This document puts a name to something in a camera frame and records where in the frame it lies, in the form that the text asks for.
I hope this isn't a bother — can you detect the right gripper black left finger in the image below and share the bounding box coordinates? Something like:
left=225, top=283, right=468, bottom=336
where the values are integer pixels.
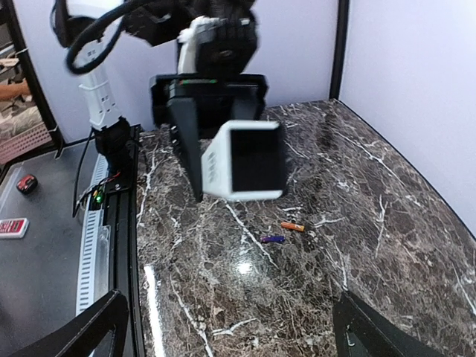
left=12, top=289, right=129, bottom=356

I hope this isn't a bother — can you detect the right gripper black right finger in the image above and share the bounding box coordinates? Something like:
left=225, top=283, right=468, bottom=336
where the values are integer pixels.
left=332, top=291, right=442, bottom=357

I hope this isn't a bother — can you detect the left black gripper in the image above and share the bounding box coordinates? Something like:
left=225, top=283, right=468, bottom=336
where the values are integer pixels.
left=150, top=74, right=268, bottom=202

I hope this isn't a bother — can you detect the white remote control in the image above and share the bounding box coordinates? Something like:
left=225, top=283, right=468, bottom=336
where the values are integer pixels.
left=202, top=120, right=287, bottom=202

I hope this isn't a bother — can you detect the orange battery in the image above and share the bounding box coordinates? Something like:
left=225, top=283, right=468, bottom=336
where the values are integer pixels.
left=280, top=222, right=305, bottom=232

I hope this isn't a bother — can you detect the purple battery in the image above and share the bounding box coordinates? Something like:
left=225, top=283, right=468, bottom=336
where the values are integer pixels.
left=261, top=236, right=286, bottom=244

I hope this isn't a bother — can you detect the red black small device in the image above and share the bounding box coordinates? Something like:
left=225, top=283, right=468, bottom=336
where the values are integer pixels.
left=16, top=174, right=39, bottom=195

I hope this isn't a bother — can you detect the grey slotted cable duct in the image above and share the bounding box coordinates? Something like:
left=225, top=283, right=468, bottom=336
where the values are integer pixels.
left=76, top=155, right=110, bottom=315

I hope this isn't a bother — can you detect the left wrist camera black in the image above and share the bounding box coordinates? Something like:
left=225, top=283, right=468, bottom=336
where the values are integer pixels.
left=177, top=16, right=219, bottom=74

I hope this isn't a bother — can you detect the right black frame post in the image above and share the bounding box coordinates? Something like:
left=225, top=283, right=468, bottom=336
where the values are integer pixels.
left=329, top=0, right=350, bottom=100

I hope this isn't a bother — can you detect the black frame post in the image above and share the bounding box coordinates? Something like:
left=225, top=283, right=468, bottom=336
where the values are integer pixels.
left=1, top=0, right=65, bottom=158
left=329, top=0, right=350, bottom=100

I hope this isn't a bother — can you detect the left black frame post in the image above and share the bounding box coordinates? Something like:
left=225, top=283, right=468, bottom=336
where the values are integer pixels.
left=1, top=0, right=65, bottom=158

